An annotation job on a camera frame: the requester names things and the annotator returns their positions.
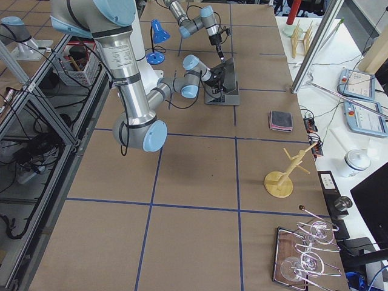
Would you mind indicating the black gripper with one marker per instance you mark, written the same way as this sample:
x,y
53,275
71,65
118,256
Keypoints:
x,y
216,40
216,76

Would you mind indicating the grey laptop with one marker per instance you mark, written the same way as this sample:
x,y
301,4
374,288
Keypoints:
x,y
229,95

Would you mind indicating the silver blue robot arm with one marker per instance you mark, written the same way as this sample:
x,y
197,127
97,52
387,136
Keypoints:
x,y
206,19
109,23

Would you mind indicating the blue desk lamp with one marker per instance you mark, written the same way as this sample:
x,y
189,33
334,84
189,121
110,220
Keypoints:
x,y
158,35

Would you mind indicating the pale green plate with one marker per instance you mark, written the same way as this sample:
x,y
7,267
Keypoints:
x,y
288,30

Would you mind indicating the grey pink folded cloth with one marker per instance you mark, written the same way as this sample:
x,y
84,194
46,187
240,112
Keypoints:
x,y
280,121

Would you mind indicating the wooden dish rack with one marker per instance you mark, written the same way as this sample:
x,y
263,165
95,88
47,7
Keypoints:
x,y
300,40

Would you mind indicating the red cylinder bottle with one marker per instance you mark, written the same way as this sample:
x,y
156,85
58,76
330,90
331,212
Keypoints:
x,y
293,11

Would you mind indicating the wooden mug tree stand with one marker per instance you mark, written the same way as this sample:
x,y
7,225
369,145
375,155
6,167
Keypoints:
x,y
278,184

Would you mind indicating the black orange power strip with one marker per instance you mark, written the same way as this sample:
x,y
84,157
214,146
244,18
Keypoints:
x,y
312,134

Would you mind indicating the upper teach pendant tablet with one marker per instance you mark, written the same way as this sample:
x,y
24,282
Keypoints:
x,y
356,84

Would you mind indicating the teach pendant tablet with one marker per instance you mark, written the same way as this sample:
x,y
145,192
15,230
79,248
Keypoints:
x,y
356,84
360,120

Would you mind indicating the white plastic basket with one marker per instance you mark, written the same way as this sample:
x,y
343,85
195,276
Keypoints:
x,y
77,63

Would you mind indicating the lower teach pendant tablet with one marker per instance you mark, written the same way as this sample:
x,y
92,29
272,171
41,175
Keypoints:
x,y
360,120

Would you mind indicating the white lidded ceramic jar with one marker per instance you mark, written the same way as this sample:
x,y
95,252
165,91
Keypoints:
x,y
355,161

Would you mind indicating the black box with knob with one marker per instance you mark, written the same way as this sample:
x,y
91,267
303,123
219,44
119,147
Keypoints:
x,y
337,204

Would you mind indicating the upper clear wine glass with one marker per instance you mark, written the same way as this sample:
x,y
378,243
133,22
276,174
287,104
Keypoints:
x,y
320,232

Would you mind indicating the clear wine glass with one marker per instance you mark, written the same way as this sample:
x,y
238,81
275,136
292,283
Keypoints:
x,y
320,232
308,264

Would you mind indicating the black monitor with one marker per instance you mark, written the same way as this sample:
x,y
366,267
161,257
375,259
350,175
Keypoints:
x,y
370,197

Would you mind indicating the wine glass rack tray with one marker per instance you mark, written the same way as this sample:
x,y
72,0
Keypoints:
x,y
290,243

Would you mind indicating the lower clear wine glass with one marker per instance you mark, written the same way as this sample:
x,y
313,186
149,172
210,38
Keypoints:
x,y
308,264

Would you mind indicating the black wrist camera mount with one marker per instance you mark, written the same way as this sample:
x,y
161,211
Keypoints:
x,y
225,32

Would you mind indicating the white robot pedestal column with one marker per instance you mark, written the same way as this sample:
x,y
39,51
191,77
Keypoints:
x,y
149,76

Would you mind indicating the aluminium frame post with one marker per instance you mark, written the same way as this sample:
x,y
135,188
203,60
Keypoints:
x,y
322,31

